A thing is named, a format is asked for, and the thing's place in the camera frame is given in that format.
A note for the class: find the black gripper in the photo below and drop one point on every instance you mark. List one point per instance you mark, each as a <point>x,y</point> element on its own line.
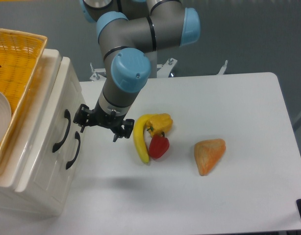
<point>98,117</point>

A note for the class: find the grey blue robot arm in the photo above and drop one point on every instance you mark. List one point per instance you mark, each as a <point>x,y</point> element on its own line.
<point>124,42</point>

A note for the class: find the white drawer cabinet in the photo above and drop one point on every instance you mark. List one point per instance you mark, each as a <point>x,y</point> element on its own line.
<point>22,139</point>

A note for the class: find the yellow banana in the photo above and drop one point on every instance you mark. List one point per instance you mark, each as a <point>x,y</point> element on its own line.
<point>138,137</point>

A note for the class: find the yellow bell pepper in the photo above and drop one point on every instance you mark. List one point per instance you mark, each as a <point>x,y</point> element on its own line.
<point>158,124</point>

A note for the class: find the red bell pepper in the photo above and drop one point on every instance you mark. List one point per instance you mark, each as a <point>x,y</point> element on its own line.
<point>158,146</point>

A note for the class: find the white plate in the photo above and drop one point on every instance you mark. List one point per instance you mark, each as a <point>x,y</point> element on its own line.
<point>5,115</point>

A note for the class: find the orange triangular bread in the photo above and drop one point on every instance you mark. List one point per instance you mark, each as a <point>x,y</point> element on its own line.
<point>207,153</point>

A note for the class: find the yellow woven basket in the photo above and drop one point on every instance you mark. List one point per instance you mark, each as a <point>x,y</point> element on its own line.
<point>20,53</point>

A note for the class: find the black bottom drawer handle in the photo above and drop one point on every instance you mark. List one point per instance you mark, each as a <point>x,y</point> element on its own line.
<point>76,150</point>

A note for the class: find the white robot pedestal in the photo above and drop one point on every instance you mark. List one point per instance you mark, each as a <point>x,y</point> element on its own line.
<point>158,70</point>

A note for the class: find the white table clamp bracket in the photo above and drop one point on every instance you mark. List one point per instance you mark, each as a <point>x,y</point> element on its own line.
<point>223,68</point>

